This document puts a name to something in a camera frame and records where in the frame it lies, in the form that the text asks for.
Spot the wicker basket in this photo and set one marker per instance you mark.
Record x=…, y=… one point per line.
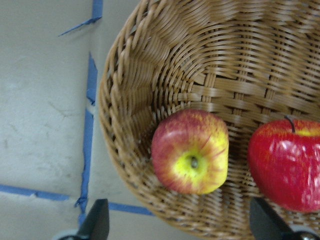
x=247, y=61

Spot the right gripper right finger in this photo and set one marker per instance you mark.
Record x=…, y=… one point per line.
x=265, y=223

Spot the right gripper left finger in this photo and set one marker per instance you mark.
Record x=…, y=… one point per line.
x=96, y=225

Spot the red yellow apple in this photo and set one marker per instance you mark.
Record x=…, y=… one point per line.
x=190, y=152

